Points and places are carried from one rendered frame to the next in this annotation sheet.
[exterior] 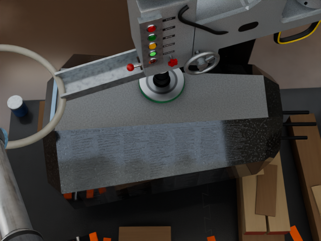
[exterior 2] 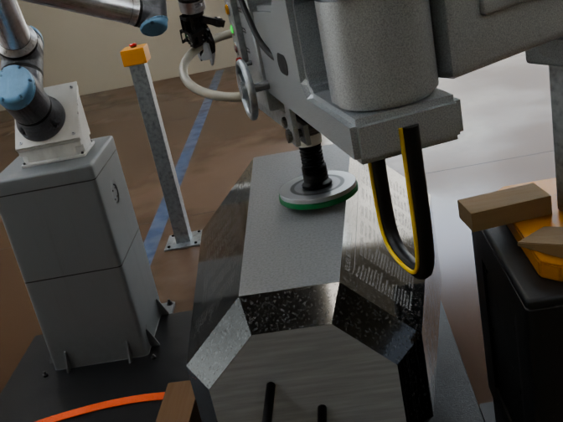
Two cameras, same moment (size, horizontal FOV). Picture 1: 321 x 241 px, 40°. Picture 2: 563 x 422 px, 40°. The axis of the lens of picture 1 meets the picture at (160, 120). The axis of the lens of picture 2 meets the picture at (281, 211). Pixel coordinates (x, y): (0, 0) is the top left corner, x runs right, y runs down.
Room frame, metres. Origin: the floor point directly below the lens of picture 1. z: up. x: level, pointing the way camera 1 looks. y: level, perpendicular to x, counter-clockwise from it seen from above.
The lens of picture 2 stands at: (1.13, -1.98, 1.59)
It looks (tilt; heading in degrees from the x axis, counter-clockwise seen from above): 21 degrees down; 96
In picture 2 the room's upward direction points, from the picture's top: 12 degrees counter-clockwise
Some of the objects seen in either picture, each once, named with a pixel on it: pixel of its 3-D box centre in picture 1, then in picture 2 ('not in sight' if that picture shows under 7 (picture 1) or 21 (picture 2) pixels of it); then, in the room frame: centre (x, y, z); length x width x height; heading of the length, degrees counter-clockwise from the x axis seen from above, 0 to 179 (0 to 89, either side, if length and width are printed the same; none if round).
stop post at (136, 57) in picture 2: not in sight; (160, 148); (0.15, 1.84, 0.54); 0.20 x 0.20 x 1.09; 1
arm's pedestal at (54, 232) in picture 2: not in sight; (84, 253); (-0.03, 0.86, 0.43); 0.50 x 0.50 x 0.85; 2
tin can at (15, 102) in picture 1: (17, 106); not in sight; (1.30, 0.95, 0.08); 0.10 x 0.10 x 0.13
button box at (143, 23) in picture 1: (151, 42); (234, 7); (0.89, 0.02, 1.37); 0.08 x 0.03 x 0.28; 106
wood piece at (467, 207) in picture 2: not in sight; (503, 207); (1.47, -0.22, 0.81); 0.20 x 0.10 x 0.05; 9
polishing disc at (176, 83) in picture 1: (161, 80); (317, 187); (1.02, -0.01, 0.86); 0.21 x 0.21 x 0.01
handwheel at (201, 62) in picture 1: (198, 56); (260, 86); (0.94, -0.16, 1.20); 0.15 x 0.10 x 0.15; 106
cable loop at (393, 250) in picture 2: (300, 20); (398, 195); (1.20, -0.65, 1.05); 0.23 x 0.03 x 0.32; 106
